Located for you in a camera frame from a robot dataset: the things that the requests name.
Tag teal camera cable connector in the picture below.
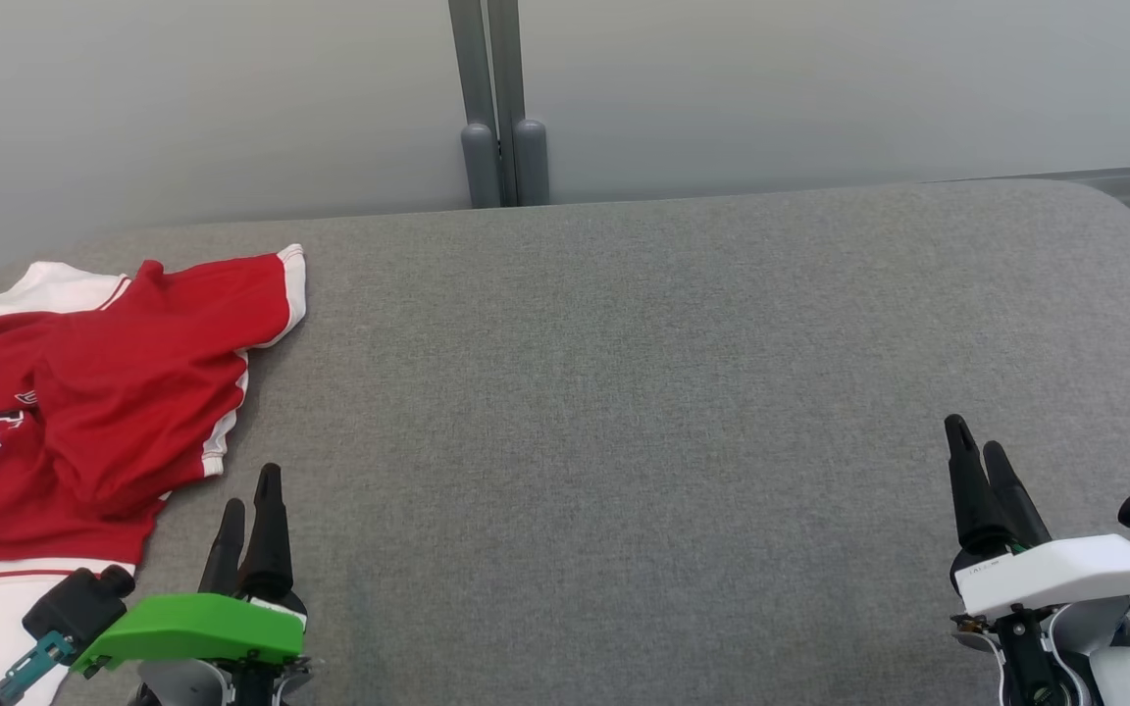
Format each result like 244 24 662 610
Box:
0 631 77 706

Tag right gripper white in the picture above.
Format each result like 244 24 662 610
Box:
944 414 1130 620

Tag grey partition post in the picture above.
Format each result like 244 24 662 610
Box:
487 0 551 208
447 0 503 210

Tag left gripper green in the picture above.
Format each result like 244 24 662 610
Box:
70 463 309 679

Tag red Bulls shorts white stripe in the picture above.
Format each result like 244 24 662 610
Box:
33 244 308 516

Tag grey fabric sofa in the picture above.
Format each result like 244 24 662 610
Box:
0 176 1130 706

